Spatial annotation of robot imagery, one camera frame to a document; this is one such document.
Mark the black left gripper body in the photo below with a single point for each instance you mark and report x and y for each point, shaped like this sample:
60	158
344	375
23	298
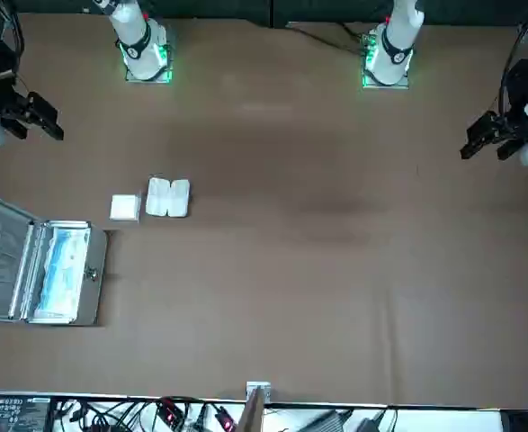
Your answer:
515	121

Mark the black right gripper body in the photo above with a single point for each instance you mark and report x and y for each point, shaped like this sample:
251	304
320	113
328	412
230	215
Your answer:
5	96

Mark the white bandage packet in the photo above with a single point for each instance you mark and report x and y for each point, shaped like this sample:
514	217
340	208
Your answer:
124	208

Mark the white plastic medicine box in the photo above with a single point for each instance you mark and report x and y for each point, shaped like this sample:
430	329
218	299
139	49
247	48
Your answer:
158	198

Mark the aluminium medical kit case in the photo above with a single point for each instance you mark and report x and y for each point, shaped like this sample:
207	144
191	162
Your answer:
97	288

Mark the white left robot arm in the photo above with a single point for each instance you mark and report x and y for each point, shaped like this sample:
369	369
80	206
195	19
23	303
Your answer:
391	58

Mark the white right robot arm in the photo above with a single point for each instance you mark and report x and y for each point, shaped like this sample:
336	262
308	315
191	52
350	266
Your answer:
142	49

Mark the blue white packet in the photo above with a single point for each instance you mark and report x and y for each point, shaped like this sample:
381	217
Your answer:
63	270

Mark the black labelled power adapter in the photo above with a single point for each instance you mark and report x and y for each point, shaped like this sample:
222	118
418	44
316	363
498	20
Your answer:
16	416

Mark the black dongle with red light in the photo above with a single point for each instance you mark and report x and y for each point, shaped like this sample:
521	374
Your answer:
171	411
225	420

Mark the grey power adapter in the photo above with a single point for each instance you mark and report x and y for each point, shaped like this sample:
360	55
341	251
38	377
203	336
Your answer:
326	423

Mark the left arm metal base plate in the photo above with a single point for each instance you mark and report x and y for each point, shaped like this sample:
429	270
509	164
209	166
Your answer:
403	84

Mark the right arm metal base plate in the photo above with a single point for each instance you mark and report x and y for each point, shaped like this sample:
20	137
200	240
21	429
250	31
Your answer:
167	80

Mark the aluminium post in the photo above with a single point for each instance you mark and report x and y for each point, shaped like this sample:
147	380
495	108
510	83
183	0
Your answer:
254	414

